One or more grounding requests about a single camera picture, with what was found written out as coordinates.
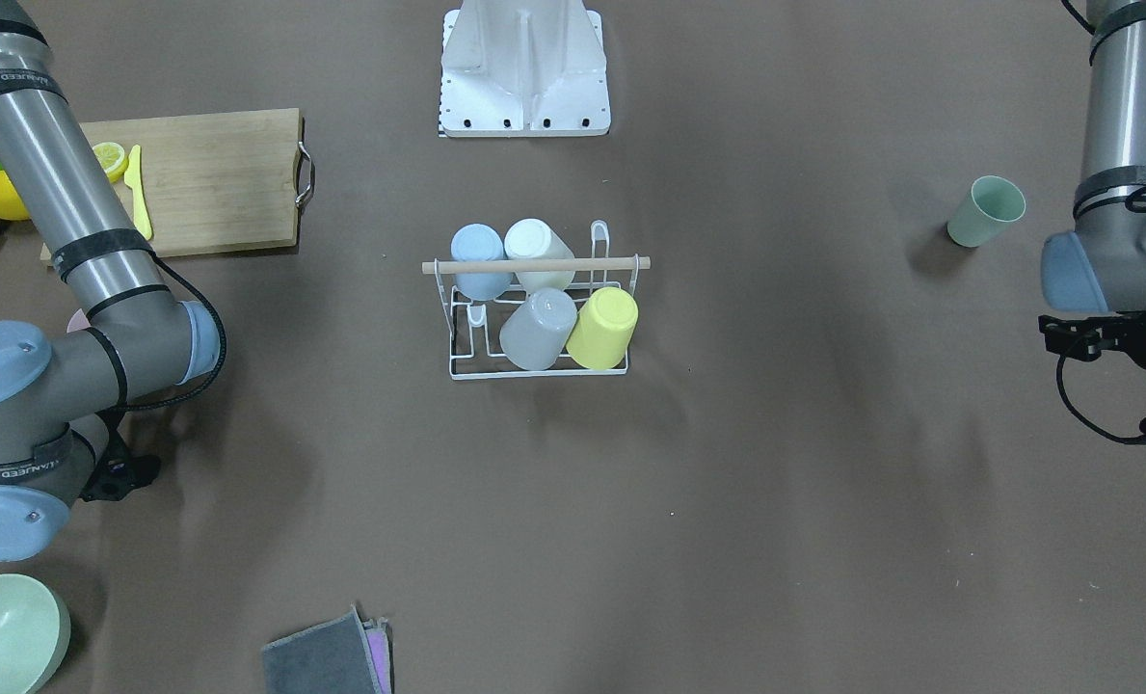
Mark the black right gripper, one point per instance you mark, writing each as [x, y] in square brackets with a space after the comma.
[121, 476]

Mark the mint green plastic cup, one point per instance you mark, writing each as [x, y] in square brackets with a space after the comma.
[993, 204]

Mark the pink plastic cup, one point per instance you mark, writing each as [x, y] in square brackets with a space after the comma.
[78, 322]

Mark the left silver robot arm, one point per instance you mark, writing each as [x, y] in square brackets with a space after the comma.
[1094, 275]

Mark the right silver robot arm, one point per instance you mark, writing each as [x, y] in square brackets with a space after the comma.
[62, 398]

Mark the blue plastic cup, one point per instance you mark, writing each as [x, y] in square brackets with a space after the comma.
[480, 243]

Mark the grey plastic cup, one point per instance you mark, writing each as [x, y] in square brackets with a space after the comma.
[534, 336]

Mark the white plastic cup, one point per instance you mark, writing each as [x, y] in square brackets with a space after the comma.
[533, 239]

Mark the yellow plastic cup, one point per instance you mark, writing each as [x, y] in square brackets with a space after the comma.
[603, 330]

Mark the mint green bowl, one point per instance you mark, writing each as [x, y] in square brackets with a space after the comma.
[35, 629]

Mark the grey folded cloth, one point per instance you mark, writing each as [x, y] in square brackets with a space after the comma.
[345, 655]

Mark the yellow toy knife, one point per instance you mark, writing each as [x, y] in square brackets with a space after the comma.
[134, 180]

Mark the yellow lemon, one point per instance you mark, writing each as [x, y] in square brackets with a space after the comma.
[12, 207]

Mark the lemon slice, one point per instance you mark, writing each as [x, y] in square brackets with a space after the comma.
[112, 158]

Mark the white wire cup holder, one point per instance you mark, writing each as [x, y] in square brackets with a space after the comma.
[473, 327]

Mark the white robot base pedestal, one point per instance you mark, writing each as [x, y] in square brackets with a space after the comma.
[523, 69]

